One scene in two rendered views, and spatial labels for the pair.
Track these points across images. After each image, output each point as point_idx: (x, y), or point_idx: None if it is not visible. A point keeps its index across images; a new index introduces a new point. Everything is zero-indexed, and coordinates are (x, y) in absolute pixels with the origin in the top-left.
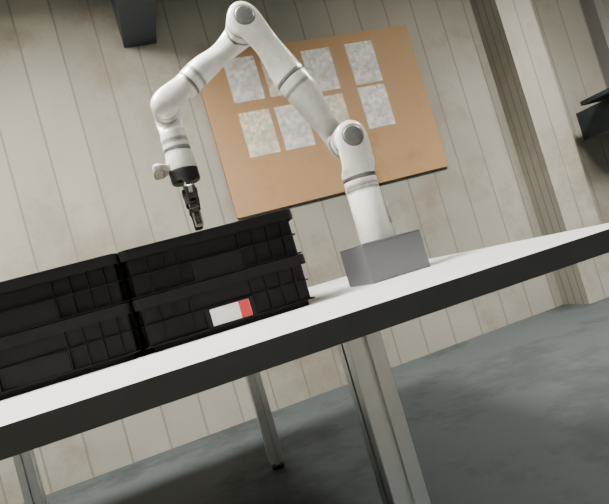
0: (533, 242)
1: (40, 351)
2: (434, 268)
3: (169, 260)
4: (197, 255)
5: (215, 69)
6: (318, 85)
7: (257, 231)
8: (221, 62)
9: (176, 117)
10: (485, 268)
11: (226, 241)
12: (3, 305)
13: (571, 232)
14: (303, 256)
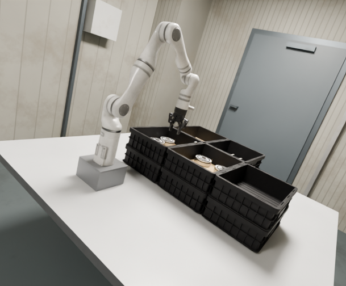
0: (28, 155)
1: None
2: (73, 162)
3: (161, 133)
4: (154, 134)
5: (175, 61)
6: (130, 71)
7: (140, 131)
8: (175, 55)
9: (187, 84)
10: (59, 137)
11: (148, 132)
12: (188, 131)
13: (11, 152)
14: (125, 145)
